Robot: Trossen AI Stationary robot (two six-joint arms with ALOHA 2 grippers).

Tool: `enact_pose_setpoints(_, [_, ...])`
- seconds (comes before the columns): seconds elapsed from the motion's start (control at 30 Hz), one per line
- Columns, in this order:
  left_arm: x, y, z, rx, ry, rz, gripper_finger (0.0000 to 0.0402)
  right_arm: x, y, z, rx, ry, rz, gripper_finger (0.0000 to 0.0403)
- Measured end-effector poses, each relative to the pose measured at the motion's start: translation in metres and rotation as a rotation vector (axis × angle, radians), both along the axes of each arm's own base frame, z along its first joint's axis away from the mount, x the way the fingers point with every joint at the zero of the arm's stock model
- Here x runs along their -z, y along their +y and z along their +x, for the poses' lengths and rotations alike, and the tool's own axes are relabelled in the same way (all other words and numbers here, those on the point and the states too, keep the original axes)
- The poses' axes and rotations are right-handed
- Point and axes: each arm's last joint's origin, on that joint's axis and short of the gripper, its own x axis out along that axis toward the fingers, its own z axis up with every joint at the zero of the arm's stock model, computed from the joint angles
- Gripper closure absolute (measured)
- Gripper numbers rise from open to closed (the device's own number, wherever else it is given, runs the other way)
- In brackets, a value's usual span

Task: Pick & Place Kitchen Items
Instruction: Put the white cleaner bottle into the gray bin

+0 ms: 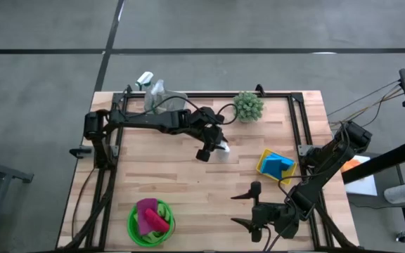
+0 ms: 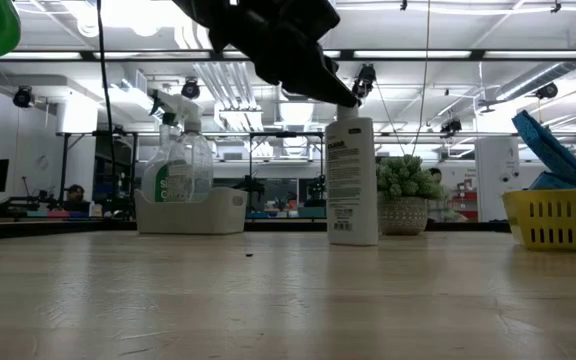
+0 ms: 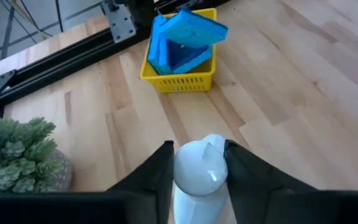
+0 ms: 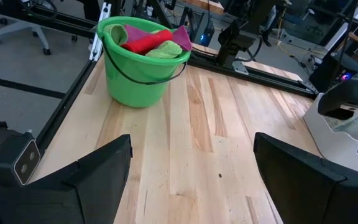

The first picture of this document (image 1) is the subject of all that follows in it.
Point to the white capped soap bottle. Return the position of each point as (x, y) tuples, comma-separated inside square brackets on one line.
[(224, 152)]

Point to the pink silicone piece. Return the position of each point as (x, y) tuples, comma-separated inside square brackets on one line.
[(157, 221)]

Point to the yellow plastic basket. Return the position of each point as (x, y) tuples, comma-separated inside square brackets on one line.
[(288, 175)]

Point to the black aluminium frame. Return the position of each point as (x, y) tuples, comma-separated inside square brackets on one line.
[(280, 94)]

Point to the purple cloth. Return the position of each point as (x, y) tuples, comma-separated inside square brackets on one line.
[(146, 211)]

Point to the simple green spray bottle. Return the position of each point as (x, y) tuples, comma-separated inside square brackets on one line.
[(143, 79)]

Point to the black caster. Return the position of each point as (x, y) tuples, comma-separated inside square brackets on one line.
[(403, 237)]

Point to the white paper sheet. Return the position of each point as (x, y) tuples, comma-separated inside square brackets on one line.
[(364, 186)]

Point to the green plastic bucket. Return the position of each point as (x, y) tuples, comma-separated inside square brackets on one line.
[(153, 243)]

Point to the blue sponge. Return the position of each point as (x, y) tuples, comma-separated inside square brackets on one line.
[(271, 168), (288, 162)]

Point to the black diagonal beam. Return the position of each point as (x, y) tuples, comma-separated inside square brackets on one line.
[(382, 161)]

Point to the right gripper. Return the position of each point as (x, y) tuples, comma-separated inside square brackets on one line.
[(273, 218)]

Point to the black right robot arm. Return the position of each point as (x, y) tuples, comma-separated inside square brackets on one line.
[(323, 161)]

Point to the orange object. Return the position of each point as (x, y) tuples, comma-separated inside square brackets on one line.
[(351, 164)]

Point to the potted green succulent plant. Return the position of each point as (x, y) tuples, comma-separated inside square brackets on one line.
[(248, 107)]

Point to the white roll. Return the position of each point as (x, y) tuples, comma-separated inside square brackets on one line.
[(401, 194)]

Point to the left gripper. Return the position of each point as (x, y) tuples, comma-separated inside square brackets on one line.
[(207, 131)]

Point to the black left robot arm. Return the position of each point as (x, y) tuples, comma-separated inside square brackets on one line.
[(153, 121)]

